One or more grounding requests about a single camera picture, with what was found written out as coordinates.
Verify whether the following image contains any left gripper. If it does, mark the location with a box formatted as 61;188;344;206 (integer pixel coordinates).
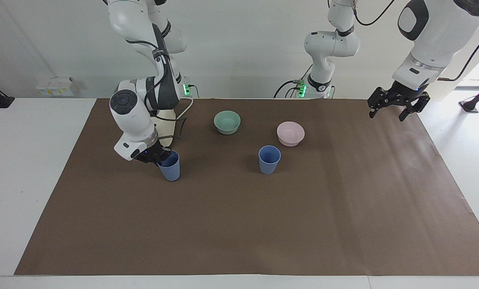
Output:
367;81;431;122

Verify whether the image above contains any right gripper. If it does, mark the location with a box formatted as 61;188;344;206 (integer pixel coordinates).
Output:
135;136;172;165

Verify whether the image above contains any blue cup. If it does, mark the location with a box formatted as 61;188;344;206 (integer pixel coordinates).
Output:
158;151;181;182
258;145;282;175

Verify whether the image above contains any green bowl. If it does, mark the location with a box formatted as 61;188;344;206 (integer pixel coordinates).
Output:
214;110;241;135

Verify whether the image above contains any pink bowl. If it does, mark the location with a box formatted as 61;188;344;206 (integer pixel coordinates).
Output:
277;121;306;147

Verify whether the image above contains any black cable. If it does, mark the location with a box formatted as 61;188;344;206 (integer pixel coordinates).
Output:
437;21;479;82
353;0;397;26
126;39;171;106
159;96;195;142
274;63;314;99

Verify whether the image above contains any white wall socket box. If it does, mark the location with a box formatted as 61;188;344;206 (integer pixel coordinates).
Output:
36;77;75;97

